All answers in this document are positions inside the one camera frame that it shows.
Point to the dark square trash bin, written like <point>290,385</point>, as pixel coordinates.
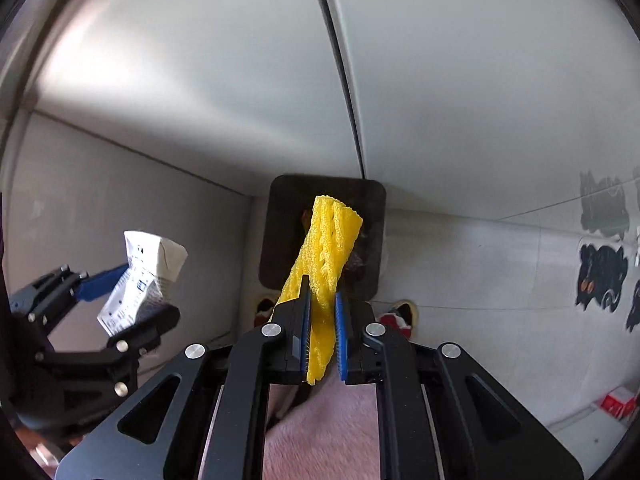
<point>291,198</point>

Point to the black cat floor sticker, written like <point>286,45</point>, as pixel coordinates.
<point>601,276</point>

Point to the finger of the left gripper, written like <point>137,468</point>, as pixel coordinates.
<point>146,335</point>
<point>90,288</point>

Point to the pink fleece left leg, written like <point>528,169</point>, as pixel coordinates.
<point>332,435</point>

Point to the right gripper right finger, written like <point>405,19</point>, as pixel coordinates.
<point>441,415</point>

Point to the left red slipper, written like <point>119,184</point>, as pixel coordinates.
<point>264,311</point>

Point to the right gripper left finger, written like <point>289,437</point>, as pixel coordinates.
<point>202,416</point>

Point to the white blue milk carton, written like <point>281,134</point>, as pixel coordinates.
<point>154,264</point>

